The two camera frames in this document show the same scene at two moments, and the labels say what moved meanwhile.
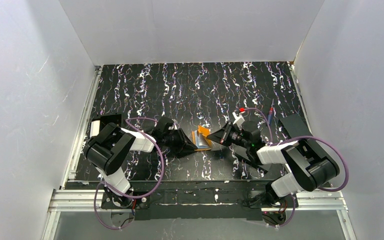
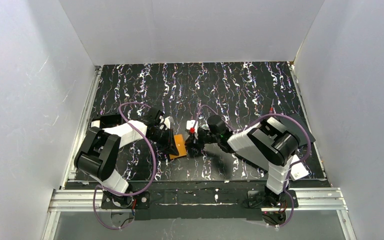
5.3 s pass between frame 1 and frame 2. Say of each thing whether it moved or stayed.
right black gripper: moved
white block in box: stayed
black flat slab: stayed
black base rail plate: stayed
